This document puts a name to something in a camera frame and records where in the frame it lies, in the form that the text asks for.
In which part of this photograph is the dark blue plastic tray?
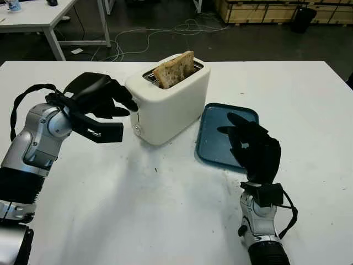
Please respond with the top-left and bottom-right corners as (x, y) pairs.
(195, 102), (260, 174)

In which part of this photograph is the wooden shipping crate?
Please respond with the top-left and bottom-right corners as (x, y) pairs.
(215, 0), (353, 27)

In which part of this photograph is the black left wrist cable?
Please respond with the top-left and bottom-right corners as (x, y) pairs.
(10, 83), (72, 139)

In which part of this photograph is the white two-slot toaster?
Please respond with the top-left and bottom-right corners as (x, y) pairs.
(124, 54), (212, 146)

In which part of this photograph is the white floor cable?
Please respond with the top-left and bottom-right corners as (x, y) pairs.
(90, 18), (229, 62)

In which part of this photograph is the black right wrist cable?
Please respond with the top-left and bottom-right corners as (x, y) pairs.
(278, 190), (298, 240)

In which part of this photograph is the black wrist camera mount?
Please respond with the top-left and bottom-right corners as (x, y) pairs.
(239, 181), (285, 207)
(45, 92), (124, 144)

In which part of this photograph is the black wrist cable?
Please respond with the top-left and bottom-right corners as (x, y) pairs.
(10, 83), (72, 139)
(278, 190), (298, 240)

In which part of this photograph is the white office desk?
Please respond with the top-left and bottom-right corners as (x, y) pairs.
(0, 0), (111, 62)

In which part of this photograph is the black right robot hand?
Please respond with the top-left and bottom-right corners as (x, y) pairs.
(217, 112), (282, 184)

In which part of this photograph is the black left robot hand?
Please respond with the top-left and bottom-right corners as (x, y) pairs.
(62, 72), (138, 121)

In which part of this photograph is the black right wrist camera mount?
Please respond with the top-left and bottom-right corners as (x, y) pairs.
(239, 181), (285, 207)

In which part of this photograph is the black waste bin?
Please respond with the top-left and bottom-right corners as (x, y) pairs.
(292, 7), (317, 34)

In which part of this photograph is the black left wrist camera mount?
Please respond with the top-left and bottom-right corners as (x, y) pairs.
(45, 92), (124, 144)

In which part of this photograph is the slice of brown bread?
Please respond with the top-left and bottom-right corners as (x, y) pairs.
(152, 50), (195, 89)

